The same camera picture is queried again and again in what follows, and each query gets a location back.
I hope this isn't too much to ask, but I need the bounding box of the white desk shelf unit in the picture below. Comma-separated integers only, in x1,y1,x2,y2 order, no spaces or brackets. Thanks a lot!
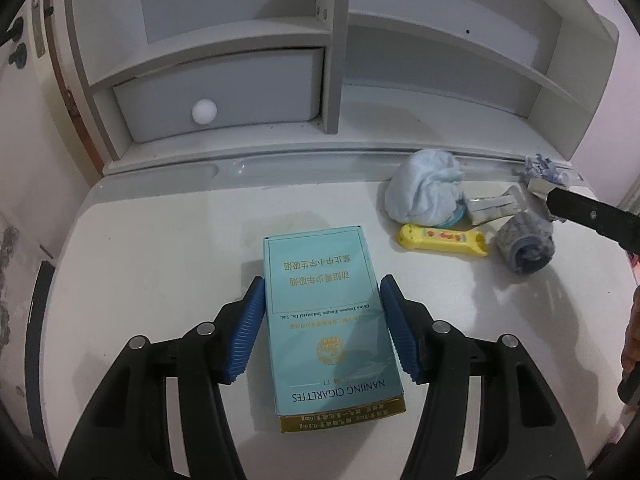
62,0,621,177

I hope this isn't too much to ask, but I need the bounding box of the grey rolled sock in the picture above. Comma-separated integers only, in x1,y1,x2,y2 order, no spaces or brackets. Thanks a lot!
495,210,557,275

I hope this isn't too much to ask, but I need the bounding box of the printed paper ball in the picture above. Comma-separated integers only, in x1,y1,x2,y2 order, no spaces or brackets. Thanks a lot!
515,153,584,196

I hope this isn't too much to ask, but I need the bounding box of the light blue cigarette box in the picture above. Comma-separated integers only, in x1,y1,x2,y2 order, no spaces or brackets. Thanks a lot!
263,226,407,435

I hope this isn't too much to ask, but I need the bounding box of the white folded carton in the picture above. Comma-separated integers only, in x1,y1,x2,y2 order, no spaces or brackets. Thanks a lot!
465,185,529,225

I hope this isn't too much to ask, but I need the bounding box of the light blue balled towel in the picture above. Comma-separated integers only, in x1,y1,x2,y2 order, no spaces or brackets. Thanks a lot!
384,149,467,227

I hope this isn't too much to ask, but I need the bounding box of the person's right hand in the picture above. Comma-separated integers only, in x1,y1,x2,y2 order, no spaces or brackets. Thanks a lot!
620,284,640,386

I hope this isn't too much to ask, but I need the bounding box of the metal door strike plate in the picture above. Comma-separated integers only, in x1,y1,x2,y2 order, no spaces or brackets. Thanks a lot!
30,0,47,59

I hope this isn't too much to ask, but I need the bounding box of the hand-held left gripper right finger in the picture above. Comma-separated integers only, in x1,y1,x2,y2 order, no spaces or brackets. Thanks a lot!
378,274,587,480

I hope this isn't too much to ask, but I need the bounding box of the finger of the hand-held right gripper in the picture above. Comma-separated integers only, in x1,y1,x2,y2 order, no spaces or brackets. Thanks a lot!
546,187,640,256

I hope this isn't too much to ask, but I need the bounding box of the white door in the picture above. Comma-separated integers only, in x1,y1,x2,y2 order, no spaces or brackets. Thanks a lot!
0,0,105,183

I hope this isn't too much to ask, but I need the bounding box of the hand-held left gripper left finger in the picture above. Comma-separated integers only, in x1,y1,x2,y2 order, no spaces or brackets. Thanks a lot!
57,275,266,480

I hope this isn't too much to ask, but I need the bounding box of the yellow plastic toy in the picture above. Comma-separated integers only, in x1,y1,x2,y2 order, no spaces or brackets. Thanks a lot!
398,223,489,259

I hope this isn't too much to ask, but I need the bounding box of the grey drawer with white knob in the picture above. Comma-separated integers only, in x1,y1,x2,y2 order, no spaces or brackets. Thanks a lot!
112,46,327,144

